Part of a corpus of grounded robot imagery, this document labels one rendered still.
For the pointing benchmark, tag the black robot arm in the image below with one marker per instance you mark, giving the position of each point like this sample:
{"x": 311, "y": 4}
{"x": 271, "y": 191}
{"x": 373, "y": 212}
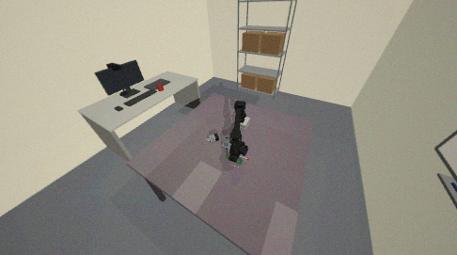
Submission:
{"x": 236, "y": 133}

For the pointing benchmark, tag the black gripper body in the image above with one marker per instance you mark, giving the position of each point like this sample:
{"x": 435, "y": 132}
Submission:
{"x": 234, "y": 158}

